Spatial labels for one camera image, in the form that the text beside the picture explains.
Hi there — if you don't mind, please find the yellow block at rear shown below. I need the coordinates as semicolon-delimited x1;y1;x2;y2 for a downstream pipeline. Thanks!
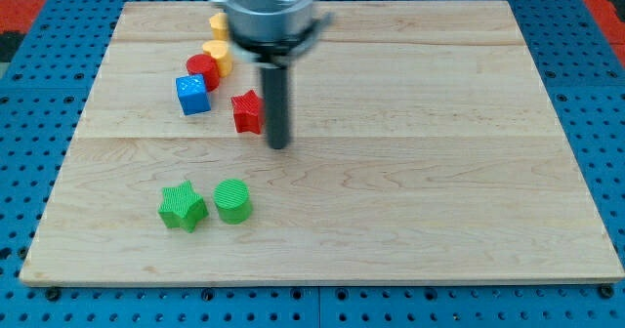
209;12;229;41

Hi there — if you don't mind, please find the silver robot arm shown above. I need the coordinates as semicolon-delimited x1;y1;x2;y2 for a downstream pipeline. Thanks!
209;0;334;149

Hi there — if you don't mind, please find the red cylinder block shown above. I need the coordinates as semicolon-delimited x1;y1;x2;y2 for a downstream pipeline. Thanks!
186;54;221;91

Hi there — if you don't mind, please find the yellow heart block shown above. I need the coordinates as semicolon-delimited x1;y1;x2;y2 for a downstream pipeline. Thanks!
202;40;233;78

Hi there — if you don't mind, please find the red star block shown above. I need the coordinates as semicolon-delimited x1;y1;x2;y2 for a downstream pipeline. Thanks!
230;90;264;135

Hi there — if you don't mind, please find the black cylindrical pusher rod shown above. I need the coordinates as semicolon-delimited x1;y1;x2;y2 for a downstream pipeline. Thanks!
260;67;290;149

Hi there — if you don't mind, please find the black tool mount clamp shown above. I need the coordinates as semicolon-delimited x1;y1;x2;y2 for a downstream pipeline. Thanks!
230;12;334;67

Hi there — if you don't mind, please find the blue cube block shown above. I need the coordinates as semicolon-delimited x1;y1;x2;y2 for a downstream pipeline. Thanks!
176;74;211;115

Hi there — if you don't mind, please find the green star block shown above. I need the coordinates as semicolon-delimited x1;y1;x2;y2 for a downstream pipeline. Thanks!
158;181;209;233

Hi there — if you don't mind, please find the wooden board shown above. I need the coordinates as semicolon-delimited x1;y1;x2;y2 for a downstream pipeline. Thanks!
20;1;624;287

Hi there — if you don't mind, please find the green cylinder block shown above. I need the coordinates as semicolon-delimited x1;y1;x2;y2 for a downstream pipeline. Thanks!
213;179;253;225

